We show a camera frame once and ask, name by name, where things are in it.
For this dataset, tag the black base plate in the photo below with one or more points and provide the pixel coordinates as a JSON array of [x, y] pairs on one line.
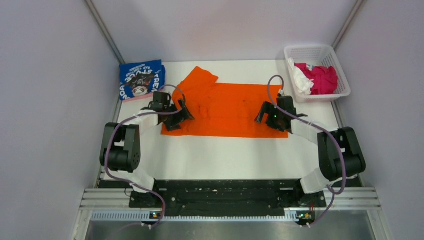
[[227, 198]]

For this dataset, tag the folded blue printed t-shirt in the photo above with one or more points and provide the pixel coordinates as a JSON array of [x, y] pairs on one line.
[[141, 78]]

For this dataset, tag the magenta t-shirt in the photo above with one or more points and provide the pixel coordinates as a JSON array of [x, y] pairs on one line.
[[325, 79]]

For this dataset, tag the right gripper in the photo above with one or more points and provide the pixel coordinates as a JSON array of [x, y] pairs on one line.
[[265, 109]]

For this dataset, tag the white slotted cable duct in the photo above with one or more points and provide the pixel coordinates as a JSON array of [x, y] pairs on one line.
[[152, 216]]

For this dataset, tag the orange t-shirt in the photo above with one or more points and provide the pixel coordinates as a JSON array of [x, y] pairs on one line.
[[223, 109]]

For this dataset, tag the folded pink t-shirt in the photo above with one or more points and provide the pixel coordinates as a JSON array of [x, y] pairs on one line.
[[148, 96]]

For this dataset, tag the white plastic basket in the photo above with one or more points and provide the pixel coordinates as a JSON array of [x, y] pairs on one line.
[[318, 55]]

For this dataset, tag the aluminium frame rail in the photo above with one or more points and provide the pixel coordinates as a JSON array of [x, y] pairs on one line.
[[355, 214]]

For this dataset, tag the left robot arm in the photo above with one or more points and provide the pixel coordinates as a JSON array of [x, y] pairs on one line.
[[121, 150]]

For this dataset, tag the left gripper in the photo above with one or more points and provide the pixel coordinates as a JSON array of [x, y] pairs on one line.
[[180, 116]]

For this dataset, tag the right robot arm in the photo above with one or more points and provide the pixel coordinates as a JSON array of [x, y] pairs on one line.
[[339, 152]]

